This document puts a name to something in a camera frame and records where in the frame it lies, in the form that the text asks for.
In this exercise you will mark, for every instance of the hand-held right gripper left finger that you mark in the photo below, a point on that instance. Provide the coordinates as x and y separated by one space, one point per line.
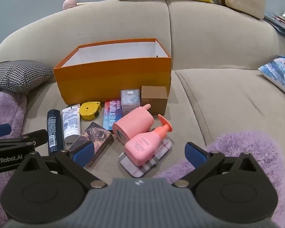
83 153

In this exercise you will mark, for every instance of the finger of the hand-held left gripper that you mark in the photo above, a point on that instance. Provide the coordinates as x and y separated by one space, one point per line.
0 131
36 137

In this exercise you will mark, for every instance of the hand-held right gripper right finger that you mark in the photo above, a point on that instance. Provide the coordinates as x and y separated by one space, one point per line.
194 154

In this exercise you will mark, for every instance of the black bottle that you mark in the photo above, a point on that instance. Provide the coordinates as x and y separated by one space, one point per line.
54 130

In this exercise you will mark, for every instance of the dark printed card box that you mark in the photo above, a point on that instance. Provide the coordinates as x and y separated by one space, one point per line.
97 135

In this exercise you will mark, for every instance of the white cream tube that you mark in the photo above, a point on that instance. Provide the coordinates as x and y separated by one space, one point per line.
71 123

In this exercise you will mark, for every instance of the plaid glasses case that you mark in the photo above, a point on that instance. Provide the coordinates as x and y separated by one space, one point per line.
154 159

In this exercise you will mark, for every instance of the pink pump bottle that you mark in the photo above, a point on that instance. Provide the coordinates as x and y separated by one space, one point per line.
142 147

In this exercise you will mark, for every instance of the pink cup with spout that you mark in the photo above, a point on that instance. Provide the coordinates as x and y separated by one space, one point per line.
133 125

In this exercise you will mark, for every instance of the orange cardboard box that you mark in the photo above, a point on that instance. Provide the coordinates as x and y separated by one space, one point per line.
109 80

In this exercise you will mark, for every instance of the purple fluffy cloth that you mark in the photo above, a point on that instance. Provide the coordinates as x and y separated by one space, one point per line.
239 142
4 111

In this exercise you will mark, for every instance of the yellow tape measure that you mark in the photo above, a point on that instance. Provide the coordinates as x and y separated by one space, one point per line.
89 111

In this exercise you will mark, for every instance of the red and blue card box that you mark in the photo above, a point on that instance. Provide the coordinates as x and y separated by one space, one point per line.
111 114

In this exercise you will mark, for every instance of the houndstooth cushion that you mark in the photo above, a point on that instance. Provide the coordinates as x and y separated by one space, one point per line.
19 74

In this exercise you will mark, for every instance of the beige sofa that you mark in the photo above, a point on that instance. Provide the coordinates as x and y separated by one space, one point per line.
216 95

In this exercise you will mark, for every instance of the small brown cardboard box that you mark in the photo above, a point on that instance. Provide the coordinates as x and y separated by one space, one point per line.
154 102

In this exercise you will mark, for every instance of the clear plastic box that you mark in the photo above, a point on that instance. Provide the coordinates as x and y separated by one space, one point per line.
130 99

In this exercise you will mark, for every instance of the blue printed pillow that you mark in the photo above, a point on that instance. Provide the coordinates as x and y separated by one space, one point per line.
280 71

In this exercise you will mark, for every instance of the stack of books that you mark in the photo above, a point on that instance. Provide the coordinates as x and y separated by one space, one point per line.
282 21

